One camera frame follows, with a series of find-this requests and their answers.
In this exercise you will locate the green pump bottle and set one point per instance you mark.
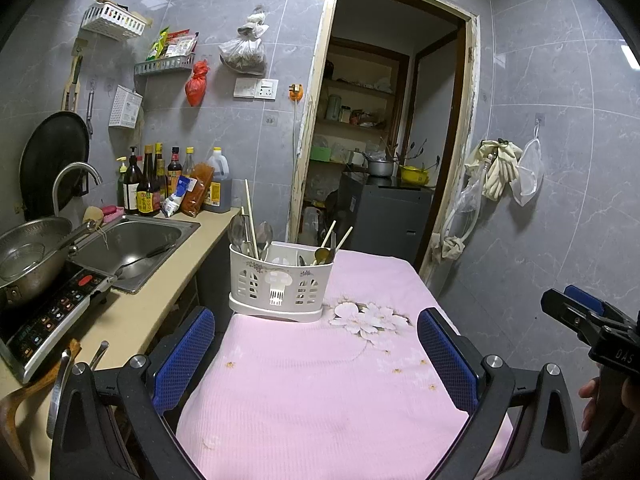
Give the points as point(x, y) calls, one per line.
point(121, 185)

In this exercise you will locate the dried plant branches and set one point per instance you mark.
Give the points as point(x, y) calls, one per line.
point(407, 152)

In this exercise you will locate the beige rubber gloves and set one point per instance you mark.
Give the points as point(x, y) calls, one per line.
point(497, 170)

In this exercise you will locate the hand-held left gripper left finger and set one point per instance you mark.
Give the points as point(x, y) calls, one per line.
point(182, 360)

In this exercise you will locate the dark grey cabinet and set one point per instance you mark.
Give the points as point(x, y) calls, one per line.
point(385, 215)

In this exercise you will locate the brown cap soy sauce bottle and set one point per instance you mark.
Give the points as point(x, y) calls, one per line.
point(147, 195)

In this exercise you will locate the green jar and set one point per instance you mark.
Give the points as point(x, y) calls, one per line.
point(333, 108)

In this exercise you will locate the white wall switch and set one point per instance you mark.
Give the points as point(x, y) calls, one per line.
point(245, 88)

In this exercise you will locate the white mesh bag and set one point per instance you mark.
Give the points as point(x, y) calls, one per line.
point(527, 170)

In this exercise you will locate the blue white packet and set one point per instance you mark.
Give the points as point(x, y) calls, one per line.
point(176, 197)

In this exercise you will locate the beige loofah sponge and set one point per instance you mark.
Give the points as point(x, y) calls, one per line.
point(93, 215)

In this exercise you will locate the beige knotted cloth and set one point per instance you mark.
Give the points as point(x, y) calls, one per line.
point(449, 248)

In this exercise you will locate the yellow cap dark sauce bottle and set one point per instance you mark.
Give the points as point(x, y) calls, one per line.
point(160, 165)

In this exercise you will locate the person's right hand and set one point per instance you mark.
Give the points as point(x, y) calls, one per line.
point(590, 402)

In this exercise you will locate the gold spoon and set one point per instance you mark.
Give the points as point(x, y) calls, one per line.
point(322, 254)

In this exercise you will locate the red plastic bag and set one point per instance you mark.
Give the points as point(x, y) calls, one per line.
point(196, 85)

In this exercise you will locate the large cooking oil jug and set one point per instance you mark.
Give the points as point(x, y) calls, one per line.
point(219, 185)

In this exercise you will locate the white wall socket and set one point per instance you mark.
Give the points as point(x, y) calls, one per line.
point(266, 89)

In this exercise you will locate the clear bag of dried goods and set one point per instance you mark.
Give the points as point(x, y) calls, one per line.
point(242, 52)

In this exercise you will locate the steel wok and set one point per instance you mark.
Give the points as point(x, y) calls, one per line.
point(30, 260)

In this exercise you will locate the steel pot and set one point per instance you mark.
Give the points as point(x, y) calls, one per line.
point(381, 167)

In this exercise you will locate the metal peeler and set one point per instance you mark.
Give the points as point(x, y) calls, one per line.
point(90, 115)

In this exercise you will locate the pale wooden spatula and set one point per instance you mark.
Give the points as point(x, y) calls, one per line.
point(74, 85)

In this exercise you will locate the green box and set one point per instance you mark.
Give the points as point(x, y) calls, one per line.
point(321, 155)

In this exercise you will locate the wooden rolling pin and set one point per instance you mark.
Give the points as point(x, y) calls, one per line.
point(120, 7)

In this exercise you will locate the dark pump bottle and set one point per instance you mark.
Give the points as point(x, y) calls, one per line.
point(132, 185)

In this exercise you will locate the brown curved wooden spatula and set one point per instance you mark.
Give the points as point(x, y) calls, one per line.
point(15, 410)

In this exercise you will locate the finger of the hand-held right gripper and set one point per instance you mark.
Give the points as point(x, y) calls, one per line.
point(585, 297)
point(565, 307)

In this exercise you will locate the wooden shelf unit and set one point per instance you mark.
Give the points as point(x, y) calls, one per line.
point(360, 90)

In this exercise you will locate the orange plug holder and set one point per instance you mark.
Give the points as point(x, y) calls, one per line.
point(296, 91)

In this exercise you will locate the yellow bowl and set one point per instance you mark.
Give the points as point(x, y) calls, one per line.
point(414, 175)

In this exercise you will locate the clear bottle yellow cap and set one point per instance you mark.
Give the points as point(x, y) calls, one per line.
point(188, 162)

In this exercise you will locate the black induction cooker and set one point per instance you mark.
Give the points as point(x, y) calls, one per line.
point(55, 310)

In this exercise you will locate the steel sink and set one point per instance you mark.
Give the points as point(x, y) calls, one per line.
point(145, 240)

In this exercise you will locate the small steel spoon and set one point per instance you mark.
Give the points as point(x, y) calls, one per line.
point(248, 248)

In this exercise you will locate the white slotted wall basket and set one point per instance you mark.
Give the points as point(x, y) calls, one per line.
point(112, 22)

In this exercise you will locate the pink floral tablecloth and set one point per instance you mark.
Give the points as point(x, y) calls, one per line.
point(320, 385)

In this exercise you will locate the beige kitchen counter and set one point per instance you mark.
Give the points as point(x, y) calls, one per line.
point(145, 315)

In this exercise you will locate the white plastic utensil holder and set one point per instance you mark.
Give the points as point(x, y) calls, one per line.
point(280, 285)

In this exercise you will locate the small white hanging basket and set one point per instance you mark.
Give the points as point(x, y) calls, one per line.
point(125, 107)

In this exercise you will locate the worn wooden door frame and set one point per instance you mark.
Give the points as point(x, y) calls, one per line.
point(470, 135)

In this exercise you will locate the steel faucet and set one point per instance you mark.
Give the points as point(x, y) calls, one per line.
point(62, 180)

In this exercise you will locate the person's right forearm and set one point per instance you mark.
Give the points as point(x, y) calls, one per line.
point(612, 470)

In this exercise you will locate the black round pan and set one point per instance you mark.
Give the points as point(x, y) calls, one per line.
point(52, 160)

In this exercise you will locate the white plastic bag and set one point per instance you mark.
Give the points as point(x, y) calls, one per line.
point(310, 220)

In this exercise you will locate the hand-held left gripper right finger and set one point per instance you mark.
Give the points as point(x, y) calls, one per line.
point(445, 360)

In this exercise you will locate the red cap dark sauce bottle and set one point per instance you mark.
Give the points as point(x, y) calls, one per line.
point(174, 172)

